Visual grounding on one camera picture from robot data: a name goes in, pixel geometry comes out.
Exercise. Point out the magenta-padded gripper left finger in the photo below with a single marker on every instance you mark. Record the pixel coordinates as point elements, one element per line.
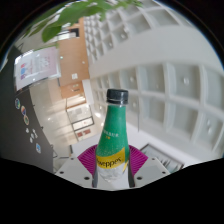
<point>75,170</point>

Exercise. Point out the clear acrylic sign stand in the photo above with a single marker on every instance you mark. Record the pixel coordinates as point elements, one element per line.
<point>38,66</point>

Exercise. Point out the dark framed landscape picture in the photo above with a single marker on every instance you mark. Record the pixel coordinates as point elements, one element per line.
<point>163,159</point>

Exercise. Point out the recessed ceiling lights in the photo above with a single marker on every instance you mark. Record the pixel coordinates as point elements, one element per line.
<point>186,80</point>

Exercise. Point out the green leafy potted plant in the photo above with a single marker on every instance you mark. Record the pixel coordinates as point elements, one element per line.
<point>51,31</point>

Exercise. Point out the round colourful sticker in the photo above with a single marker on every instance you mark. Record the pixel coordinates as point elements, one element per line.
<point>26,120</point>
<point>23,110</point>
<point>17,103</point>

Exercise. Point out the green plastic drink bottle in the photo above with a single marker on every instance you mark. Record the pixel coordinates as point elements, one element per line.
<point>112,140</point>

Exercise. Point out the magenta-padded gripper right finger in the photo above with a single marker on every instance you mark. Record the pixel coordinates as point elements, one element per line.
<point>150,168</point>

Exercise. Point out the small blue card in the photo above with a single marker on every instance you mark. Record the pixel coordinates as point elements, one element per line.
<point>38,148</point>

